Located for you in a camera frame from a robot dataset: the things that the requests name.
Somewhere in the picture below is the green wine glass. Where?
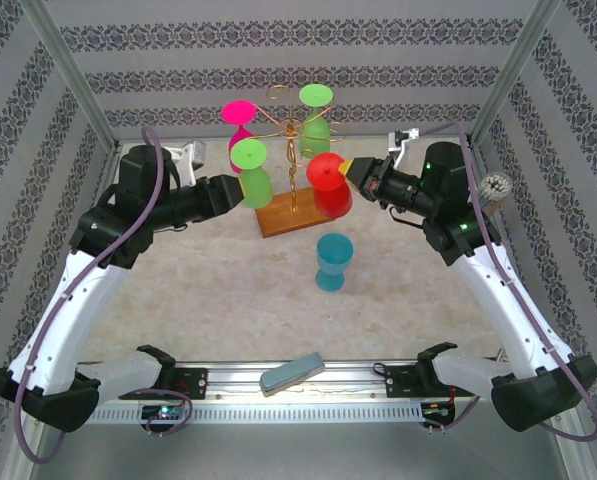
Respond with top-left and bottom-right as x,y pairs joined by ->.
229,138 -> 274,210
297,82 -> 334,161

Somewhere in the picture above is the red wine glass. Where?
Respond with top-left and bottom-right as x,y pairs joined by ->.
305,152 -> 355,220

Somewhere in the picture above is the blue wine glass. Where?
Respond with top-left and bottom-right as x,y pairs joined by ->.
315,232 -> 355,293

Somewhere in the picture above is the pink wine glass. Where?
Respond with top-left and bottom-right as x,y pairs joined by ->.
221,99 -> 257,174

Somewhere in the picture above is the tub of pencils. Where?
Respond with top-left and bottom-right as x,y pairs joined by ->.
479,171 -> 513,216

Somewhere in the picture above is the grey-blue glasses case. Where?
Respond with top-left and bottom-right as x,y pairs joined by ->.
259,352 -> 326,399

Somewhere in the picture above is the small circuit board with LEDs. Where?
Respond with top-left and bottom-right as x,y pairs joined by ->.
141,404 -> 185,422

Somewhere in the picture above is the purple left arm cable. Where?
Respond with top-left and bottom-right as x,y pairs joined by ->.
13,126 -> 193,464

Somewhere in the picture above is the gold wire glass rack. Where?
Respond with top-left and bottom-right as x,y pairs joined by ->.
252,84 -> 352,240

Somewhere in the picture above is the aluminium frame post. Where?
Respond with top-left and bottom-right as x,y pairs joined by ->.
20,0 -> 119,151
465,0 -> 564,146

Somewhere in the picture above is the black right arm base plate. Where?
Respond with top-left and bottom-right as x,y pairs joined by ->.
383,362 -> 477,400

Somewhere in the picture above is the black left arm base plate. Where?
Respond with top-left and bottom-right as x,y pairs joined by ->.
117,366 -> 209,401

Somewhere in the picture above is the aluminium mounting rail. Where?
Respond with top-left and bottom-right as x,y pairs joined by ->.
77,357 -> 499,404

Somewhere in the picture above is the small circuit board with wires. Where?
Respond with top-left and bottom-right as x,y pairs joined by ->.
422,402 -> 454,421

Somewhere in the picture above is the white slotted cable duct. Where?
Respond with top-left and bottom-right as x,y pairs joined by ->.
90,403 -> 425,427

